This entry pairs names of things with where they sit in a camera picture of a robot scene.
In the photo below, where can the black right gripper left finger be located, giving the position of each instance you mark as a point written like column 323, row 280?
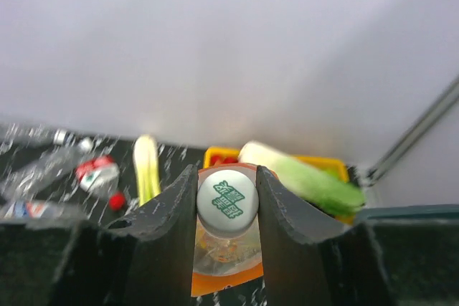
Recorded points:
column 143, row 258

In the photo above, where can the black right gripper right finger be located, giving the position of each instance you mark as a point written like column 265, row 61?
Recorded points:
column 309, row 258

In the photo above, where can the orange label juice bottle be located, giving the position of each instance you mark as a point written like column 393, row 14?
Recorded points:
column 227, row 250

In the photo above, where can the dark green plastic bin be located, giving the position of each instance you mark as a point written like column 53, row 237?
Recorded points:
column 429, row 216

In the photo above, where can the napa cabbage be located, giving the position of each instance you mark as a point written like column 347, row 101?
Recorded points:
column 333, row 196

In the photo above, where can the red label crushed bottle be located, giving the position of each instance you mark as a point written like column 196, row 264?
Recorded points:
column 100, row 178

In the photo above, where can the yellow plastic tray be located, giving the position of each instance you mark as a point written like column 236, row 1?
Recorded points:
column 332, row 166

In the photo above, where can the celery stalk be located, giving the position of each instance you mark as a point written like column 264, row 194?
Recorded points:
column 145, row 160

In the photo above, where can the red strawberries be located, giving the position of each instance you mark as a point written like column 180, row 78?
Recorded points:
column 218, row 160

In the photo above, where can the clear bottle blue red label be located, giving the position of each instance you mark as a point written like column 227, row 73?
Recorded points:
column 23, row 209

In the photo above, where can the clear crushed bottle middle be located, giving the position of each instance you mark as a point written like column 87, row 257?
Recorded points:
column 28, row 181

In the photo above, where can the clear bottle back row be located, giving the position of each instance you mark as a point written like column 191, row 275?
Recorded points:
column 34, row 136

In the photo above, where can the aluminium frame post right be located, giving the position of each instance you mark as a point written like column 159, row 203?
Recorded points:
column 442, row 104

